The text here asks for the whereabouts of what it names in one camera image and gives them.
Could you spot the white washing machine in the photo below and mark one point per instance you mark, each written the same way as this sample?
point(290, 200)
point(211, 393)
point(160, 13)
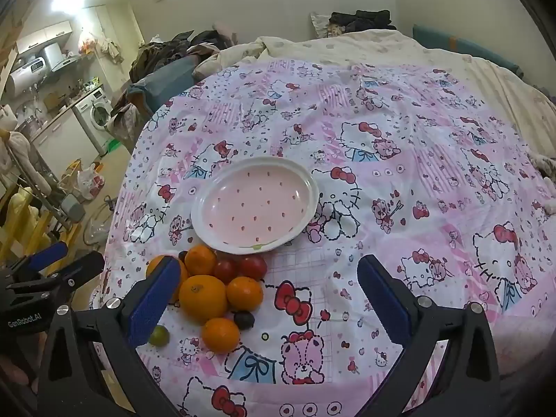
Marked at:
point(95, 115)

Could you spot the heap of brown clothes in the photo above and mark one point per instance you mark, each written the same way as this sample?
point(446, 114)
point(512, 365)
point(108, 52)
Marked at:
point(173, 50)

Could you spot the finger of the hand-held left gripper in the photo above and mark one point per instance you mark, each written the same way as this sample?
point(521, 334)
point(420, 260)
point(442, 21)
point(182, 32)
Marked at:
point(47, 253)
point(84, 266)

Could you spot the white fluffy coat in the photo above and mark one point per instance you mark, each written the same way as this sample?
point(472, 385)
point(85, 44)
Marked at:
point(13, 152)

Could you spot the hanging plastic bag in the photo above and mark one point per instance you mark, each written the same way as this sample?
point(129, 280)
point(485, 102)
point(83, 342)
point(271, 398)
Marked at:
point(88, 43)

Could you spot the teal headboard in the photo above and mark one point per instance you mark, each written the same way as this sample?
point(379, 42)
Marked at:
point(469, 47)

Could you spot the pink strawberry-print plate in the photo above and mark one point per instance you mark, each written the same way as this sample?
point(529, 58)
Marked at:
point(256, 204)

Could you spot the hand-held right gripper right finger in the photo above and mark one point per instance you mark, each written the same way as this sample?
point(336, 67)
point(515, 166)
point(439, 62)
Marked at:
point(386, 304)

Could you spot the white water heater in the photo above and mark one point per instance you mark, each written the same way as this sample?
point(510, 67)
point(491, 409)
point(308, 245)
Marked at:
point(26, 74)

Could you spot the red tomato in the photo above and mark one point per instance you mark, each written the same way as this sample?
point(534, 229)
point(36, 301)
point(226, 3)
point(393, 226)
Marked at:
point(253, 266)
point(225, 269)

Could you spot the red and white plastic bag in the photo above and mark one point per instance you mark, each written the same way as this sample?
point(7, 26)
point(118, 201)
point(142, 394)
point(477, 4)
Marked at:
point(89, 182)

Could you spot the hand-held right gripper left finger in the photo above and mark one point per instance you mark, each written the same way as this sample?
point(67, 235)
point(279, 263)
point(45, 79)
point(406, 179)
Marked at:
point(154, 304)

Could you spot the small orange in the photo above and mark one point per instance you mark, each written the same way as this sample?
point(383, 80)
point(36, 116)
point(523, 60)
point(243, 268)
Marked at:
point(154, 264)
point(200, 259)
point(244, 293)
point(221, 334)

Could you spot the yellow wooden rack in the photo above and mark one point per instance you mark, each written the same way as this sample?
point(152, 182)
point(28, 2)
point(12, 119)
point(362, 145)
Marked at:
point(21, 221)

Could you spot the pink cartoon printed blanket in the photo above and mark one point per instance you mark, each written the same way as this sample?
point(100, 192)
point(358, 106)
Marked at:
point(391, 208)

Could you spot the pile of dark clothes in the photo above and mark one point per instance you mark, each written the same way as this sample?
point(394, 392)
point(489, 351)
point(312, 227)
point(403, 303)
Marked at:
point(360, 19)

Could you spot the white wall cabinet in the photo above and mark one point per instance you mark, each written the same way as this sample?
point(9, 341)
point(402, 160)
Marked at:
point(43, 37)

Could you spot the floral pillow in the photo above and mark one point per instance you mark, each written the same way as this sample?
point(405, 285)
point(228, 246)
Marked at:
point(320, 24)

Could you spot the large orange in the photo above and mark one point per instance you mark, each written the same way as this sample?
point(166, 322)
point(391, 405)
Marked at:
point(203, 297)

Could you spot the dark purple plum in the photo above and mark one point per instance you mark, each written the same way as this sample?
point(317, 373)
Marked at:
point(244, 319)
point(183, 255)

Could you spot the green lime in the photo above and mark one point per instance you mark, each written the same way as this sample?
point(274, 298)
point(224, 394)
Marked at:
point(159, 336)

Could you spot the cream duvet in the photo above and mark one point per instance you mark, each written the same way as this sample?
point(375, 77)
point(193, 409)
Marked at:
point(347, 47)

